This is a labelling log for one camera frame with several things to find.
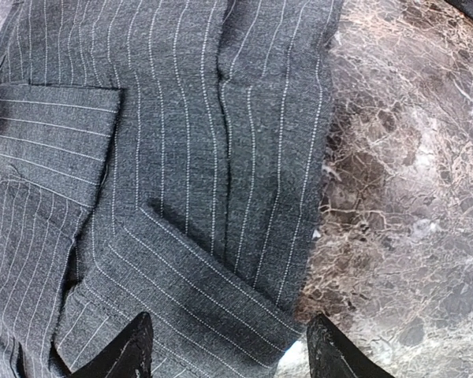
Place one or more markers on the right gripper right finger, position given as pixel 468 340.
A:
pixel 332 354

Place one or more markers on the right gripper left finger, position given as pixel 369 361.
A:
pixel 128 355

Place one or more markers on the black pinstriped long sleeve shirt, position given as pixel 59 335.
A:
pixel 159 157

